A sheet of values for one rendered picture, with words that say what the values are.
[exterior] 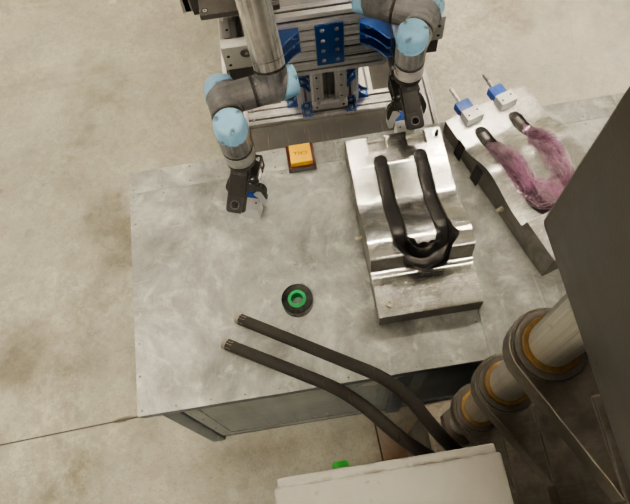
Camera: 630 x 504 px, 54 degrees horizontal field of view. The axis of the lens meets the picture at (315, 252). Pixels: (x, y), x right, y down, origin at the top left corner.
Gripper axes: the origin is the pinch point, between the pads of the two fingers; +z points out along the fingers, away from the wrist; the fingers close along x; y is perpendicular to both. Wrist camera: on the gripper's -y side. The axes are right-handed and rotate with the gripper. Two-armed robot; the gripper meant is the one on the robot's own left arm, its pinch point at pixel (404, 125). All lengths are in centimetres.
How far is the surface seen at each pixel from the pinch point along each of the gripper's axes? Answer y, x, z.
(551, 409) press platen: -89, 9, -69
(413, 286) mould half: -48.0, 9.6, -1.4
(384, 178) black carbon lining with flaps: -17.5, 10.0, -3.4
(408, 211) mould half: -29.3, 6.6, -5.4
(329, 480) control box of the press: -92, 37, -62
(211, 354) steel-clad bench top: -53, 63, 5
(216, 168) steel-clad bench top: 1, 55, 5
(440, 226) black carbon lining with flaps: -35.7, 0.1, -6.8
